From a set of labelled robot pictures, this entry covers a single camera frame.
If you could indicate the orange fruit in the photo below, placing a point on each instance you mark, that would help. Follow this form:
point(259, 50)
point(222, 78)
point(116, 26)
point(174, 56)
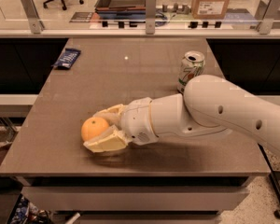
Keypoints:
point(93, 127)

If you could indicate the blue rxbar blueberry wrapper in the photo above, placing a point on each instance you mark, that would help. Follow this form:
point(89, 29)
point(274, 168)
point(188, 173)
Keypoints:
point(67, 59)

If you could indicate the cardboard box with label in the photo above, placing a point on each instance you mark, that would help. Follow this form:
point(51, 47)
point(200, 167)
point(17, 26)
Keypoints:
point(209, 9)

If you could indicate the middle metal glass post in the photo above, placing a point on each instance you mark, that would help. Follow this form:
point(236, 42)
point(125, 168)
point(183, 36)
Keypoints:
point(150, 16)

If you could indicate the grey table drawer front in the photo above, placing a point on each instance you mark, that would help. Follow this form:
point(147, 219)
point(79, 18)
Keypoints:
point(136, 198)

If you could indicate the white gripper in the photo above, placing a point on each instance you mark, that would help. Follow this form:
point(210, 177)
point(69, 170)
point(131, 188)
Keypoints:
point(136, 119)

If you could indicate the metal glass post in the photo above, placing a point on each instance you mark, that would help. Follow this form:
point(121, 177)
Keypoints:
point(266, 24)
point(36, 25)
point(150, 16)

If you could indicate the left metal glass post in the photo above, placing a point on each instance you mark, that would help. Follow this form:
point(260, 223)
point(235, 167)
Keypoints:
point(36, 25)

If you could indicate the right metal glass post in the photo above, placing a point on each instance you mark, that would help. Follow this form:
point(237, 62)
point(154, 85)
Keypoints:
point(266, 24)

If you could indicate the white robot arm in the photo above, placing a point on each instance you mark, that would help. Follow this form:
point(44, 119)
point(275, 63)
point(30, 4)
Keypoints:
point(208, 106)

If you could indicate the green white 7up can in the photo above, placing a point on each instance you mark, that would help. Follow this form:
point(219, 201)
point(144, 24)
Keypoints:
point(192, 65)

